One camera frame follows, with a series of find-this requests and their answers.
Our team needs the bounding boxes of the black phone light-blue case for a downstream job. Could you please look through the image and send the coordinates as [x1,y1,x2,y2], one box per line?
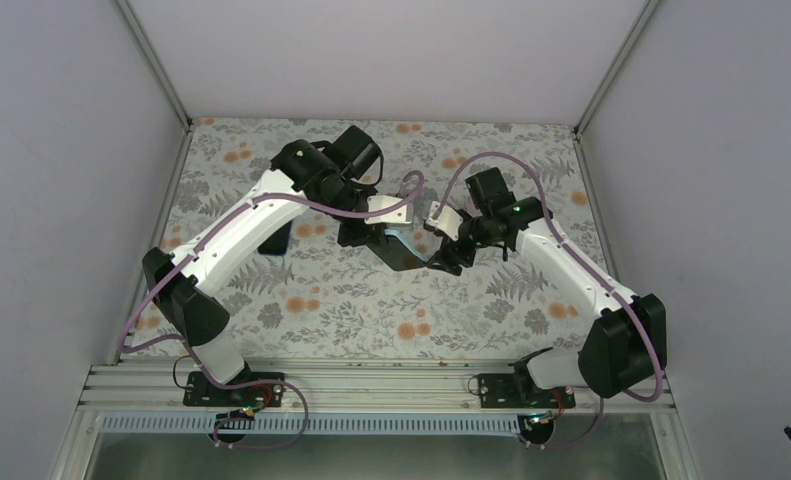
[366,224,428,272]

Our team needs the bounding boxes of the blue phone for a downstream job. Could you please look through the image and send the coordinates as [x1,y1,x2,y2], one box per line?
[257,222,292,256]

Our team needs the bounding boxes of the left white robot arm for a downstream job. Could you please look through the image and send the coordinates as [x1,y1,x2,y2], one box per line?
[142,126,410,405]

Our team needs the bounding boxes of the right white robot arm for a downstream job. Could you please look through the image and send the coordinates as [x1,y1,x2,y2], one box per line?
[425,168,667,407]

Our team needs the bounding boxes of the floral patterned table mat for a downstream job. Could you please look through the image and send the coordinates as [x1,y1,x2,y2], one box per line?
[161,117,604,361]

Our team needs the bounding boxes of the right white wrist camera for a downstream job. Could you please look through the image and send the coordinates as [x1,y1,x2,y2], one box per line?
[424,201,464,241]

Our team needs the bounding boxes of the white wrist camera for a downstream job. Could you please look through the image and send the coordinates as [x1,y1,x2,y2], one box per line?
[424,201,464,241]
[364,195,414,228]

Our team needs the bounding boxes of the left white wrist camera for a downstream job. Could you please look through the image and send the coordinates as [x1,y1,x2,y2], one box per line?
[364,195,414,228]

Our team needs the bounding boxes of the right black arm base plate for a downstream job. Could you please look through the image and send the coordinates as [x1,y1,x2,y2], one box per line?
[476,373,576,409]

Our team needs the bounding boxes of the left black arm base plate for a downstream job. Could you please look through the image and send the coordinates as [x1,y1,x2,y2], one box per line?
[182,372,285,410]

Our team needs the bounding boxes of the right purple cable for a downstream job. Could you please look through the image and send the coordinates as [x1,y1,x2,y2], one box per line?
[431,152,665,452]

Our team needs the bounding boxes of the left aluminium frame post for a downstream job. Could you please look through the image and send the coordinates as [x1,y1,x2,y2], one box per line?
[113,0,192,131]

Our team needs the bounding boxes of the aluminium frame post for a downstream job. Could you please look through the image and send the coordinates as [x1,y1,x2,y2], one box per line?
[574,0,662,140]
[113,0,192,131]

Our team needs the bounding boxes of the aluminium front rail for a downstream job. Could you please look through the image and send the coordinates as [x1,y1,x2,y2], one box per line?
[80,360,676,413]

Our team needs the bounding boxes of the right aluminium frame post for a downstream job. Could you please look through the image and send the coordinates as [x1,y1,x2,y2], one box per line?
[574,0,662,140]

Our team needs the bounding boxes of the light-blue slotted cable duct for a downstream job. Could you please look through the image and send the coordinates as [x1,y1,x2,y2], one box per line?
[99,412,519,436]

